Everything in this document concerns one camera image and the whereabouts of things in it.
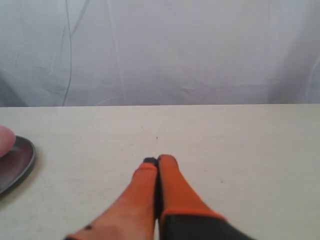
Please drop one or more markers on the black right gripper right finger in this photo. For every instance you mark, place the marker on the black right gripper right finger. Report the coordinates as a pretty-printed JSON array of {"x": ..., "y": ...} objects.
[{"x": 184, "y": 215}]

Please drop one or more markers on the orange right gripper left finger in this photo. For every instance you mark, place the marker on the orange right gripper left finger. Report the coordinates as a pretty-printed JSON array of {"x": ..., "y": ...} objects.
[{"x": 132, "y": 216}]

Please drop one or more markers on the large round metal plate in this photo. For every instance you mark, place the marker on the large round metal plate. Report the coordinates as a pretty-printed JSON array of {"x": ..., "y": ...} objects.
[{"x": 16, "y": 165}]

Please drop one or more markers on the pink toy peach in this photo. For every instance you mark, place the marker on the pink toy peach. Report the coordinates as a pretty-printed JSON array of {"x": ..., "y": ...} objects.
[{"x": 7, "y": 140}]

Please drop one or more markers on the white fabric backdrop curtain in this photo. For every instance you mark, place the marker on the white fabric backdrop curtain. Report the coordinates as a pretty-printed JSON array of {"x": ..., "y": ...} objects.
[{"x": 158, "y": 52}]

